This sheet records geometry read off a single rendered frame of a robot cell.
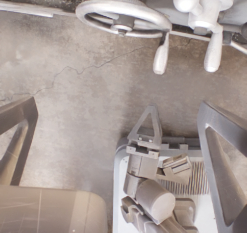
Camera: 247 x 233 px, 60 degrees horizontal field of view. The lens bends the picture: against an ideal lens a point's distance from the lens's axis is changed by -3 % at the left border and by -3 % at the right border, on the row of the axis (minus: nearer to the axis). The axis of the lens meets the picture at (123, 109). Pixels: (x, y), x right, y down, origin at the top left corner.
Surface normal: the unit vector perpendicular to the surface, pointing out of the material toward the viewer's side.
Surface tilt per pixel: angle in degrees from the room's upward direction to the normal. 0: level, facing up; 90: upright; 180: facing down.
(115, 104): 0
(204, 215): 0
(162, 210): 29
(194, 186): 0
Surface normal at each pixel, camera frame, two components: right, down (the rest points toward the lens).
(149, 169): -0.19, 0.10
